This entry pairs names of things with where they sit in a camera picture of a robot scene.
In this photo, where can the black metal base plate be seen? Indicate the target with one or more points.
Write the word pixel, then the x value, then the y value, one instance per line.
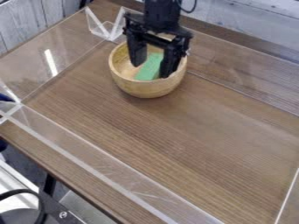
pixel 57 212

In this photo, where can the black metal table leg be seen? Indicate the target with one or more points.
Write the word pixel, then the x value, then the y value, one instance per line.
pixel 50 184

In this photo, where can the light wooden bowl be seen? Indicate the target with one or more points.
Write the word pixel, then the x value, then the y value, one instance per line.
pixel 123 73

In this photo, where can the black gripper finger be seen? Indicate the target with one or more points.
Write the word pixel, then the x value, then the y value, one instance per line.
pixel 137 48
pixel 173 55

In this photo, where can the clear acrylic tray wall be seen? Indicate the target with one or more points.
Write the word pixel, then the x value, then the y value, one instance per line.
pixel 205 156

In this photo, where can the clear acrylic corner bracket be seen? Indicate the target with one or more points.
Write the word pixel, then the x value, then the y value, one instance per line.
pixel 107 30

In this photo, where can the green rectangular block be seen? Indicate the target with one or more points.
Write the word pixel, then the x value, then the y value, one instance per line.
pixel 149 72

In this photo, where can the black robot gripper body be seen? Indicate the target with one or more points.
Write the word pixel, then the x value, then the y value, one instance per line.
pixel 157 26

